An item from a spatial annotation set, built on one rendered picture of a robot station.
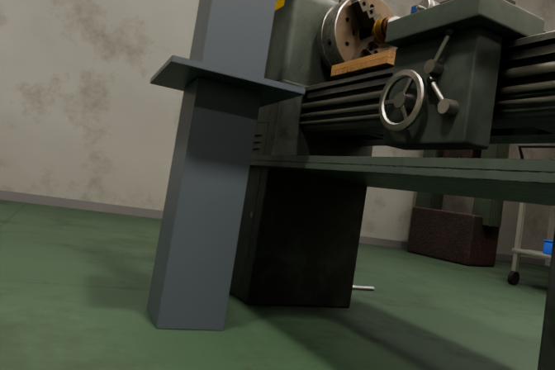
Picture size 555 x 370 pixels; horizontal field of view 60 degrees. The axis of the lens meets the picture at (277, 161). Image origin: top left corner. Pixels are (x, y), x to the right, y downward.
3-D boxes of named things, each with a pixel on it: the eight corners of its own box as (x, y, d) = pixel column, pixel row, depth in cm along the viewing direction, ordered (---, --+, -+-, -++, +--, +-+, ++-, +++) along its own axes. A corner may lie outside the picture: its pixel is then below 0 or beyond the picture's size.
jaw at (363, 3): (356, 31, 186) (343, 2, 183) (365, 26, 188) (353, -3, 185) (375, 25, 176) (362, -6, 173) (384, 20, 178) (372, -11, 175)
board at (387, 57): (329, 76, 170) (331, 65, 170) (405, 99, 187) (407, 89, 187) (386, 63, 144) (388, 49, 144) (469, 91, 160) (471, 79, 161)
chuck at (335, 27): (313, 63, 184) (332, -13, 187) (376, 90, 198) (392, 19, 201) (326, 59, 176) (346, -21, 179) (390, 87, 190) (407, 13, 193)
